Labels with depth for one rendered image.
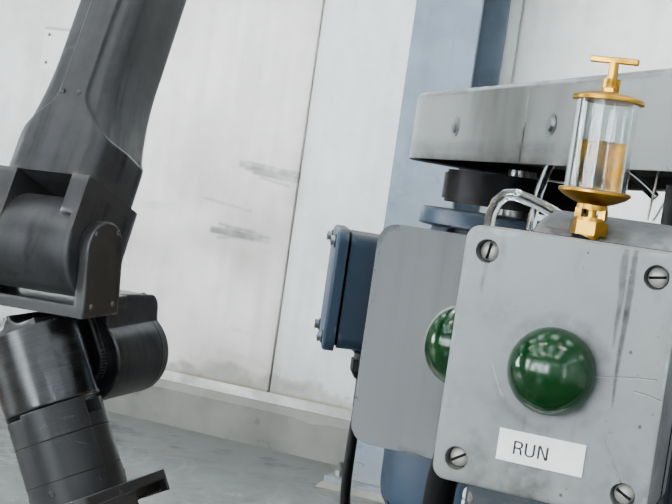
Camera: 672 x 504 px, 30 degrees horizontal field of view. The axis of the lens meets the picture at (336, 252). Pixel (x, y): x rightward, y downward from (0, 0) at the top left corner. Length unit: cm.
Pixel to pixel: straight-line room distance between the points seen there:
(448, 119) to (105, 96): 27
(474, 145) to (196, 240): 563
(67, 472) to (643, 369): 40
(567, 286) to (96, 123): 39
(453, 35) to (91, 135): 482
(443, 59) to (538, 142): 477
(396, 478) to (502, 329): 54
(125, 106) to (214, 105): 569
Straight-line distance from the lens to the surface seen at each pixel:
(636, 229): 52
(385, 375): 92
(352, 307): 93
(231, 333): 637
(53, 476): 74
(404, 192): 551
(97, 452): 75
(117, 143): 75
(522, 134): 78
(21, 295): 76
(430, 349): 45
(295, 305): 621
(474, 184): 94
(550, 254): 43
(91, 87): 76
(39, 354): 74
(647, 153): 64
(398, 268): 91
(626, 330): 43
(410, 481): 96
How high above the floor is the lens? 134
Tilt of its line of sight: 3 degrees down
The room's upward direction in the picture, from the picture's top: 8 degrees clockwise
